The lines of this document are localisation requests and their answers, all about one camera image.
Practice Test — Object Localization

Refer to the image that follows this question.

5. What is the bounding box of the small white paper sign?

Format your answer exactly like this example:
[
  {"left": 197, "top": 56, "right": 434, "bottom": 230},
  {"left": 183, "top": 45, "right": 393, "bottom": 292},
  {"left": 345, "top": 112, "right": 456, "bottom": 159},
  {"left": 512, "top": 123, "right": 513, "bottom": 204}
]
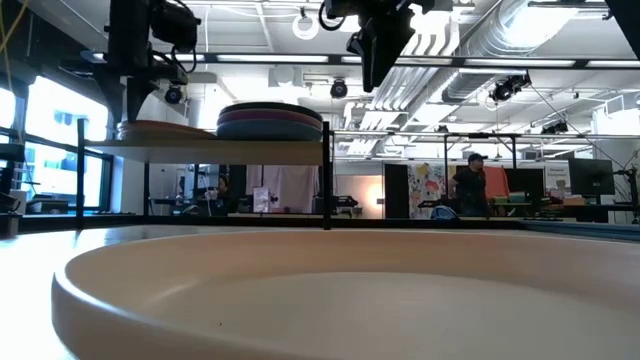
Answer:
[{"left": 252, "top": 187, "right": 271, "bottom": 214}]

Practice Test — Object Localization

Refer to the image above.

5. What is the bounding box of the sage green plate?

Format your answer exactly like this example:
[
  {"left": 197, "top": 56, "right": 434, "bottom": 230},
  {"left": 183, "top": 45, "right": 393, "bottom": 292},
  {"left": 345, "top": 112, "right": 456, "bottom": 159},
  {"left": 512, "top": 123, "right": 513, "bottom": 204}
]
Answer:
[{"left": 519, "top": 218, "right": 640, "bottom": 242}]

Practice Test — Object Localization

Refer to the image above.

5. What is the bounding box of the orange cloth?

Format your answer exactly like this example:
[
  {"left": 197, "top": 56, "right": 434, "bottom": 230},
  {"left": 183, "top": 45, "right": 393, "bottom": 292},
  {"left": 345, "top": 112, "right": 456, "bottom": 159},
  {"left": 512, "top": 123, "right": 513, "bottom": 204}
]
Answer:
[{"left": 482, "top": 165, "right": 511, "bottom": 200}]

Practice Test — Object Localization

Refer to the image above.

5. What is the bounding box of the pale peach plate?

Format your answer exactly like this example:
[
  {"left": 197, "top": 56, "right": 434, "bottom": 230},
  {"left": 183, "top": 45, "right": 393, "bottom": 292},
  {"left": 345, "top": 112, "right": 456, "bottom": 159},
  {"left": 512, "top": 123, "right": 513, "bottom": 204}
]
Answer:
[{"left": 49, "top": 228, "right": 640, "bottom": 360}]

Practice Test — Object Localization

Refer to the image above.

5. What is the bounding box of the black aluminium rig frame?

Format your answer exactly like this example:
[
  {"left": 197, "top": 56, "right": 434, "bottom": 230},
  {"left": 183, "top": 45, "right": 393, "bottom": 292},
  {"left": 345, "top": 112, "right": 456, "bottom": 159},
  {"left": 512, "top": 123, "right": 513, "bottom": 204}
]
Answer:
[{"left": 327, "top": 214, "right": 524, "bottom": 232}]

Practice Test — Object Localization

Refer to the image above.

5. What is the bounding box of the black ceiling spotlight cluster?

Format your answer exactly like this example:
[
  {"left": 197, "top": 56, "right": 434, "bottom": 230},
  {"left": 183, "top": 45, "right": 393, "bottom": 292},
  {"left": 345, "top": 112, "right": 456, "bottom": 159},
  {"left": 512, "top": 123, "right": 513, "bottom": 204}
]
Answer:
[
  {"left": 541, "top": 120, "right": 570, "bottom": 136},
  {"left": 488, "top": 73, "right": 532, "bottom": 104}
]

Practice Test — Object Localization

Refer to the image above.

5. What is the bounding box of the blue round object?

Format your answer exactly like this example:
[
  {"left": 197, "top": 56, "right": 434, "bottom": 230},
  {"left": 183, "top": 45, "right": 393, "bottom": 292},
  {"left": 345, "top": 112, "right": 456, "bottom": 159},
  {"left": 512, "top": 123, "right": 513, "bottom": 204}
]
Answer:
[{"left": 429, "top": 204, "right": 459, "bottom": 221}]

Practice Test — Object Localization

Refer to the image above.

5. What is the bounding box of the pink salmon plate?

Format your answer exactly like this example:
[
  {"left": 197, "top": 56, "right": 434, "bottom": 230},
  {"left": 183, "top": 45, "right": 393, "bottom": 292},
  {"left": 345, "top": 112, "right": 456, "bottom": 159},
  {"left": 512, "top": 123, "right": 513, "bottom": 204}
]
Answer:
[{"left": 118, "top": 118, "right": 217, "bottom": 137}]

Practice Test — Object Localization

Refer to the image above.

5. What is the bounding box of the black shelf frame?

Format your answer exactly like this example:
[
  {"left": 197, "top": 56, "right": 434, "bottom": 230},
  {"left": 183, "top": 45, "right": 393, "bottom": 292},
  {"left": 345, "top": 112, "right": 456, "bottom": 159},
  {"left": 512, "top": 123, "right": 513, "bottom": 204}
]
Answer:
[{"left": 74, "top": 118, "right": 333, "bottom": 231}]

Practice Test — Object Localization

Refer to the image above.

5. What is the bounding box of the white cloth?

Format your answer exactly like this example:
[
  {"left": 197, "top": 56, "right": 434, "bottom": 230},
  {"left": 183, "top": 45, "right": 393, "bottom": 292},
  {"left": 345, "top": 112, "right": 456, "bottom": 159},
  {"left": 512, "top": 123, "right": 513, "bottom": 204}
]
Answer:
[{"left": 246, "top": 164, "right": 321, "bottom": 215}]

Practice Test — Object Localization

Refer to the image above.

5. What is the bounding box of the beige grey plate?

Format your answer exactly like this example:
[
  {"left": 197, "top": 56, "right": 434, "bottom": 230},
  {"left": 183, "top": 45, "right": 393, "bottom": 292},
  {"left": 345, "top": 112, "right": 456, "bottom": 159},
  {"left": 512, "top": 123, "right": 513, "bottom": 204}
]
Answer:
[{"left": 116, "top": 127, "right": 217, "bottom": 142}]

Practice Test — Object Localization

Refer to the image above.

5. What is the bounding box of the white ring lamp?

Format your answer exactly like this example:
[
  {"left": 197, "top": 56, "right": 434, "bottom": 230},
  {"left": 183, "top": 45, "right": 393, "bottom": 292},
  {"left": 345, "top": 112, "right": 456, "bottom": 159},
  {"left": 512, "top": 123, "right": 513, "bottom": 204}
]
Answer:
[{"left": 291, "top": 13, "right": 321, "bottom": 42}]

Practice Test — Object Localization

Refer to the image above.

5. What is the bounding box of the floral patterned panel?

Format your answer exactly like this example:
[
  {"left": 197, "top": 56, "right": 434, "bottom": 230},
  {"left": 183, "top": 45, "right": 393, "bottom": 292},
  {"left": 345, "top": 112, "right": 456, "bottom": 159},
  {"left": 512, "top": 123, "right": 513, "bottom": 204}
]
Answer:
[{"left": 408, "top": 163, "right": 454, "bottom": 219}]

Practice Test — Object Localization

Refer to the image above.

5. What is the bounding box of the black background monitor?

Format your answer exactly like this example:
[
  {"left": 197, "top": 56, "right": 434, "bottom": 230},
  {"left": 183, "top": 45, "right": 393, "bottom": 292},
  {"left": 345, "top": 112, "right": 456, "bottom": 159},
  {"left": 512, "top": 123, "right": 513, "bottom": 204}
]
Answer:
[{"left": 568, "top": 158, "right": 616, "bottom": 197}]

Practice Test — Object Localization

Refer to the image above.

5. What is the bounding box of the person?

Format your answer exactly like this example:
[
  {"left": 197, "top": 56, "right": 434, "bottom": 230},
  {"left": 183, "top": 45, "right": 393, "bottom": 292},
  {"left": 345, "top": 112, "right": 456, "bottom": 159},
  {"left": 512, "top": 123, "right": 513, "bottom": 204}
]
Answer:
[
  {"left": 214, "top": 173, "right": 232, "bottom": 201},
  {"left": 451, "top": 152, "right": 494, "bottom": 218}
]

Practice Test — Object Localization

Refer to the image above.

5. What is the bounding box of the blue plate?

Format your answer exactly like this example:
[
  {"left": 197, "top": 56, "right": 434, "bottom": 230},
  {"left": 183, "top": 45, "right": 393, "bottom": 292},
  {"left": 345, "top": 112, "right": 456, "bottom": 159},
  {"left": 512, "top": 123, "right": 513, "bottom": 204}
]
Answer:
[{"left": 215, "top": 118, "right": 324, "bottom": 142}]

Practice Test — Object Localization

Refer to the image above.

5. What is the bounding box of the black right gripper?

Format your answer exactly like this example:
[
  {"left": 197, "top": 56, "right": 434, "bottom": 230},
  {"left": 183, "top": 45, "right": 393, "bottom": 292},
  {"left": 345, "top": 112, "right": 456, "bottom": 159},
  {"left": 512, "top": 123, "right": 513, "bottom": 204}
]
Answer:
[{"left": 323, "top": 0, "right": 437, "bottom": 94}]

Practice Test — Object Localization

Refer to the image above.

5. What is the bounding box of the bright window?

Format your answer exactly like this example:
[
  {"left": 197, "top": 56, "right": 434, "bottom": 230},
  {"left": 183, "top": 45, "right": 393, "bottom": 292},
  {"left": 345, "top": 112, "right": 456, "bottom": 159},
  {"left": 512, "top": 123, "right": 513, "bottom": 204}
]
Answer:
[{"left": 0, "top": 74, "right": 114, "bottom": 214}]

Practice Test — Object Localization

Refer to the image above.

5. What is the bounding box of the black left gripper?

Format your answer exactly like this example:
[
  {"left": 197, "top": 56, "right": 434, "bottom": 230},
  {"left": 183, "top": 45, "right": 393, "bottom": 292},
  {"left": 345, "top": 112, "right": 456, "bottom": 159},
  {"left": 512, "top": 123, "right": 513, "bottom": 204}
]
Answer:
[{"left": 59, "top": 0, "right": 190, "bottom": 127}]

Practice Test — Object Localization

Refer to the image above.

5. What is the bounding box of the wooden shelf board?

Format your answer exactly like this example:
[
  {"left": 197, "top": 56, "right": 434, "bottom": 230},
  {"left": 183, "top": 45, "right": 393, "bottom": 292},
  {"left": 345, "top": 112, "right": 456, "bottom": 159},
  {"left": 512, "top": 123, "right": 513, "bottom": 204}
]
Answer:
[{"left": 84, "top": 139, "right": 325, "bottom": 166}]

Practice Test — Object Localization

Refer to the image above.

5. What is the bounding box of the black upright panel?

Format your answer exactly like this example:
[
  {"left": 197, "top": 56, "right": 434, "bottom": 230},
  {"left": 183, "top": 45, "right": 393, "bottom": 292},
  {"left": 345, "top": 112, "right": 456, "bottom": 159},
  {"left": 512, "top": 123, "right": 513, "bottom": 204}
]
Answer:
[{"left": 383, "top": 163, "right": 411, "bottom": 219}]

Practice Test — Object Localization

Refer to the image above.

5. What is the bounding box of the silver ventilation duct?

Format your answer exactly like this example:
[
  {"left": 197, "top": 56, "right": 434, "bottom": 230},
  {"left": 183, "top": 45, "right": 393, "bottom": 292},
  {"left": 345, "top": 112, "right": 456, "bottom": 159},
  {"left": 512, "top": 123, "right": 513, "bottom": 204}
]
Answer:
[{"left": 442, "top": 0, "right": 584, "bottom": 104}]

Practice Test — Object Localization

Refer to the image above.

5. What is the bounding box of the dark green plate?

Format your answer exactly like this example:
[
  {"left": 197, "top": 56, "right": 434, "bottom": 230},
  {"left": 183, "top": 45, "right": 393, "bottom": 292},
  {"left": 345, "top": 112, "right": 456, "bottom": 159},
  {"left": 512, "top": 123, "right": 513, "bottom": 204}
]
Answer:
[{"left": 219, "top": 101, "right": 324, "bottom": 120}]

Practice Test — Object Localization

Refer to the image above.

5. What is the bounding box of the long light strip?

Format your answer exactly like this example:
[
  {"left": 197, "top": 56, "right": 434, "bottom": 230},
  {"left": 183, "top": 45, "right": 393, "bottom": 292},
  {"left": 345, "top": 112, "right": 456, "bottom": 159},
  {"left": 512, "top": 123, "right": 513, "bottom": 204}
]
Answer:
[{"left": 89, "top": 48, "right": 640, "bottom": 70}]

